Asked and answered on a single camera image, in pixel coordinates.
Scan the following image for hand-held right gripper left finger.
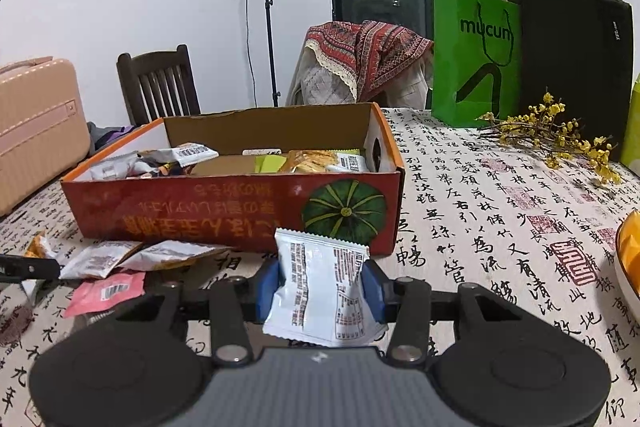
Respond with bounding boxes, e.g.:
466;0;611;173
112;259;284;366

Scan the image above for red patterned cloth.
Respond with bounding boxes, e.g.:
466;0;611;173
303;20;435;103

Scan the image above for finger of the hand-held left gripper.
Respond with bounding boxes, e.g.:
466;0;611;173
0;254;62;282

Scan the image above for golden snack packet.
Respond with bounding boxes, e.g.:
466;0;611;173
277;149;342;174

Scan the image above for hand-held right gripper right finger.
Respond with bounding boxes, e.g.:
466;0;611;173
362;259;533;366

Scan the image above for yellow bowl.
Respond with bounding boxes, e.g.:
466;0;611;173
612;209;640;304

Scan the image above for grey purple cloth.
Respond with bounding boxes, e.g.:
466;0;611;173
86;122;139;156

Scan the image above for white orange snack packet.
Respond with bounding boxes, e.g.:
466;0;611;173
117;240;234;273

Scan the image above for dark wooden chair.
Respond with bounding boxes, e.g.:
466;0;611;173
116;44;202;128

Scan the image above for studio light on stand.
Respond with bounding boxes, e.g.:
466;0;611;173
236;0;282;109

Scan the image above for crumpled silver snack packet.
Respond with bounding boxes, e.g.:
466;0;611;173
89;151;147;180

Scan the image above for white black-label snack packet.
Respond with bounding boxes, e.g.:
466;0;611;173
332;151;369;173

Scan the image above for pink suitcase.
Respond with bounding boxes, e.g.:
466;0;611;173
0;56;92;218

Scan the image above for orange cardboard box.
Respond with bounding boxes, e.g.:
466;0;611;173
60;103;406;257

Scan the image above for yellow flower branch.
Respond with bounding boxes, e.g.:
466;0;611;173
477;92;624;186

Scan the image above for small orange snack packet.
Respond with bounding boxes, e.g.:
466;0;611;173
22;232;59;261

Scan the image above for yellow-green paper bag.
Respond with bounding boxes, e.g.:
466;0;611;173
619;74;640;168

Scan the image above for white barcode snack packet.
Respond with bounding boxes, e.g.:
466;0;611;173
140;142;220;168

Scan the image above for lime green snack packet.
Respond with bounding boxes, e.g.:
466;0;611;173
254;156;287;173

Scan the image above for green paper bag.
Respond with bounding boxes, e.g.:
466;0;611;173
431;0;524;128

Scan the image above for black paper bag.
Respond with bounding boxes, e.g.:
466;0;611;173
517;0;634;154

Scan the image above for pink snack packet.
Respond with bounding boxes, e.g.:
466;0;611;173
63;270;147;319

